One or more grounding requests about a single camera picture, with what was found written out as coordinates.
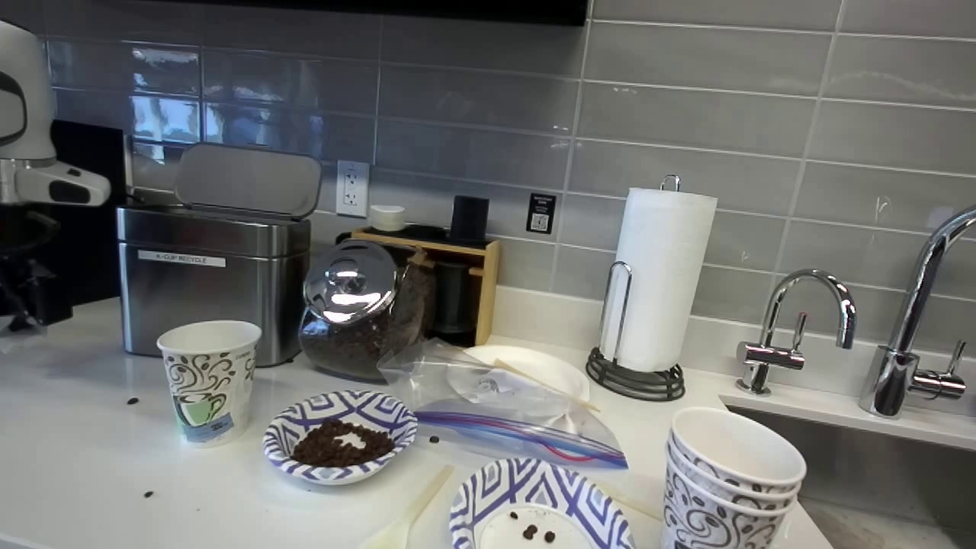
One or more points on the black overhead cabinet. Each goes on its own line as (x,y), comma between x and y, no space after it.
(407,6)

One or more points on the stainless steel sink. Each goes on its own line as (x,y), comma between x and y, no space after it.
(873,467)

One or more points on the blue patterned paper bowl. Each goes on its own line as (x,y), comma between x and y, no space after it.
(306,406)

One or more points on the tall chrome faucet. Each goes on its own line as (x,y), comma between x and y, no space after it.
(896,376)

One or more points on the blue patterned paper plate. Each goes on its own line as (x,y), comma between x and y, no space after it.
(550,488)

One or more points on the coffee grounds pile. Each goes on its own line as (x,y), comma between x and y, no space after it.
(339,445)

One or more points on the coffee bean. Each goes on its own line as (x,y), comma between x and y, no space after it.
(529,531)
(432,440)
(147,494)
(132,400)
(550,536)

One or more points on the clear plastic zip bag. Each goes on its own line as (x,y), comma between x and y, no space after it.
(506,423)

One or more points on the stainless steel lidded bin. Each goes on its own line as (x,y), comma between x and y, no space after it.
(214,294)

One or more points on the white paper towel roll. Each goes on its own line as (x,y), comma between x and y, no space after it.
(659,276)

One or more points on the small white box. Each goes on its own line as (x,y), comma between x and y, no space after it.
(385,217)

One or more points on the black canister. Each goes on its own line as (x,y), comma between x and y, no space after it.
(468,217)

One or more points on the white wall outlet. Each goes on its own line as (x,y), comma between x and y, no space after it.
(352,187)

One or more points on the small chrome faucet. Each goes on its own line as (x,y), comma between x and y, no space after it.
(782,356)

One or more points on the glass coffee bean jar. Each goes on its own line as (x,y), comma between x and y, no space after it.
(355,325)

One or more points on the black wall plate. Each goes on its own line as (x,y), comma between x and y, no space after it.
(540,216)

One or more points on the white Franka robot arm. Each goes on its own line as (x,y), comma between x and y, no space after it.
(31,101)

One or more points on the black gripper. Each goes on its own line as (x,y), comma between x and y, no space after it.
(31,248)

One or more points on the wooden pod rack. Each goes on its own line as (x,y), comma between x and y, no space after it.
(485,294)

